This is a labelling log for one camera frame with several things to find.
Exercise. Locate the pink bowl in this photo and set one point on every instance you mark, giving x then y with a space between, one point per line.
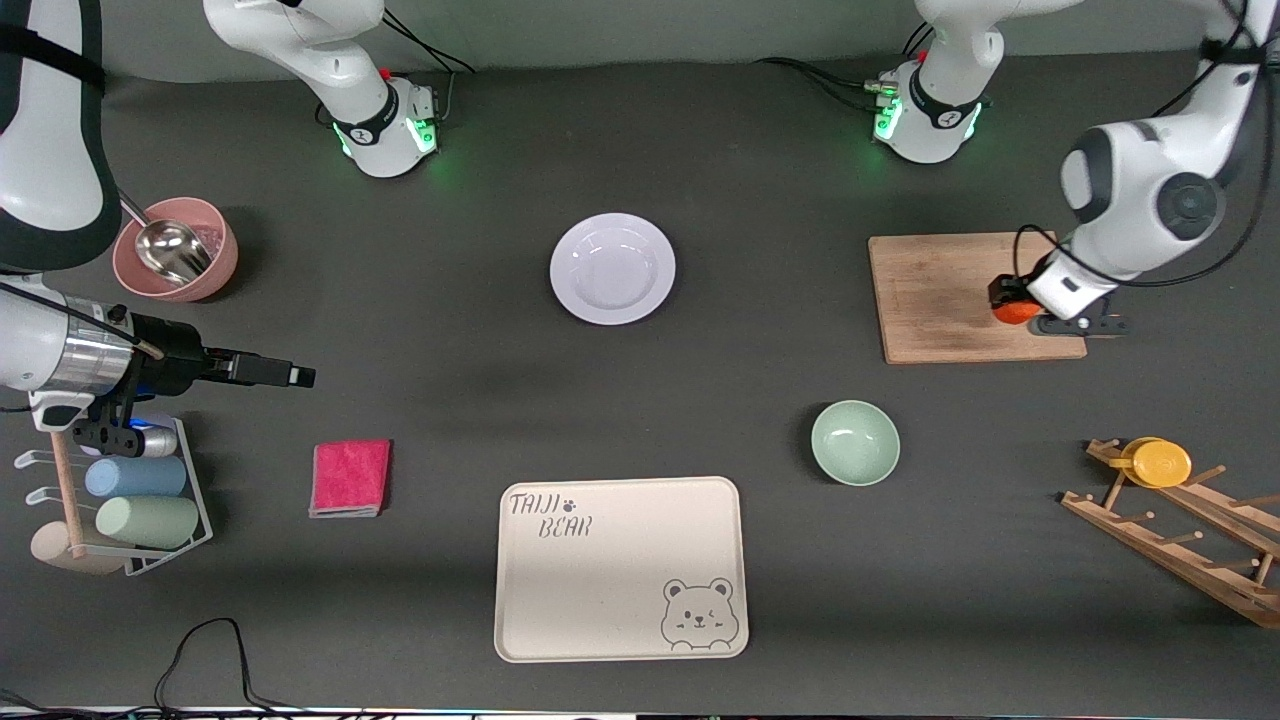
222 250

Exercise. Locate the metal scoop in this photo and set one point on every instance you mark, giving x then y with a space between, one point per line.
172 250

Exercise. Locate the wooden peg drying rack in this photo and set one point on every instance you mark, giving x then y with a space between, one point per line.
1170 545

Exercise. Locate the green cup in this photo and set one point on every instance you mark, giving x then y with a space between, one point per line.
147 521

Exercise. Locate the wooden cutting board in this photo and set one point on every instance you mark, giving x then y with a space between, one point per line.
930 300

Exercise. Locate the yellow cup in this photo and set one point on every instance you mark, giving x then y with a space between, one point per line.
1160 463

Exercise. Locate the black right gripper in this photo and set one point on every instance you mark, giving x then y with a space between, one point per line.
172 355

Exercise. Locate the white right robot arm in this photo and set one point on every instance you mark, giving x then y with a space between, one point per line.
50 150

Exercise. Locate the beige cup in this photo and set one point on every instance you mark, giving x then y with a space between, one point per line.
50 548

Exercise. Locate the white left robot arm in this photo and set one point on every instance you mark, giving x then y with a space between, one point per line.
1140 190

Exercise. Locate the pale green bowl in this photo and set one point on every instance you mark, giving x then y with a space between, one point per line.
855 443

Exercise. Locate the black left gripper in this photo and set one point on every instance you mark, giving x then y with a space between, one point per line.
1003 291

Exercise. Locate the orange fruit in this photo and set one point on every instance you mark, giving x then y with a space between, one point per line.
1015 315

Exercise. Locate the pink folded cloth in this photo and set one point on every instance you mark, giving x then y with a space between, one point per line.
350 478

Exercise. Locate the beige bear print tray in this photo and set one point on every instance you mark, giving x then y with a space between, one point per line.
600 580

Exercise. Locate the white round plate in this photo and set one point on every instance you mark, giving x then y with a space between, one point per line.
612 268

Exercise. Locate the blue cup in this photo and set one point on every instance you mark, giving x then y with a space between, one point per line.
135 476

